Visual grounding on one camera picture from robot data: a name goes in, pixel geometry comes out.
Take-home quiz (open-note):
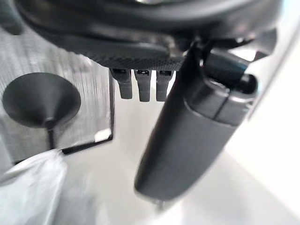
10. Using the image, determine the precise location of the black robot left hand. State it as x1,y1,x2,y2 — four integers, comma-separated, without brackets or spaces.
14,0,283,203

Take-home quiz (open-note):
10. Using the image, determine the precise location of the grey woven rug, black border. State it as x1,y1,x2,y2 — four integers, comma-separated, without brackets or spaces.
0,22,116,165

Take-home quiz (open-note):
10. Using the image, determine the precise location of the thin black stand pole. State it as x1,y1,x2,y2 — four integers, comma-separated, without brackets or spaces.
45,118,57,150

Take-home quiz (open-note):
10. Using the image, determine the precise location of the black round stand base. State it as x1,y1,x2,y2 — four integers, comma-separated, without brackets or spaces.
2,72,82,128

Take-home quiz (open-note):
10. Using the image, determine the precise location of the pale grey crumpled garment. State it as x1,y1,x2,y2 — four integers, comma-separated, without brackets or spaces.
0,149,69,225

